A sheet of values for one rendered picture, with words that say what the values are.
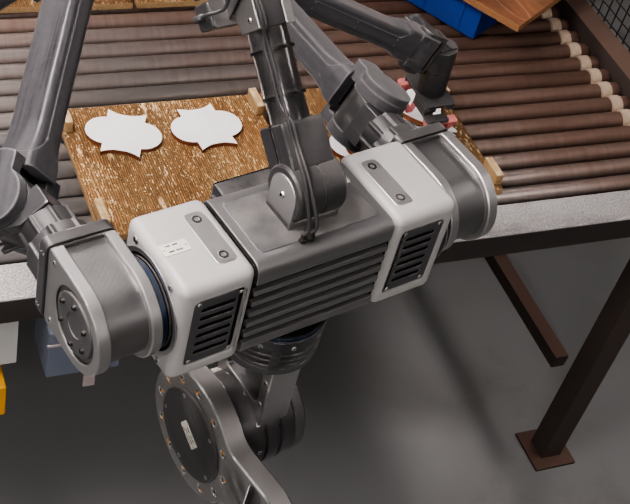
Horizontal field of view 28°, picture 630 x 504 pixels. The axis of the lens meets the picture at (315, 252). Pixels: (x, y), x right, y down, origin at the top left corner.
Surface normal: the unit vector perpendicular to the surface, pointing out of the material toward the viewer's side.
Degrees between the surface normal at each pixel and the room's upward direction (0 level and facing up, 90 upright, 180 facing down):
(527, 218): 0
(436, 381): 0
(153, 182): 0
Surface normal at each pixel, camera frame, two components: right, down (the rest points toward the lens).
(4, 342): 0.35, 0.71
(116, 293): 0.33, -0.52
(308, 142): 0.53, -0.04
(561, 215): 0.20, -0.70
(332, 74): -0.65, -0.11
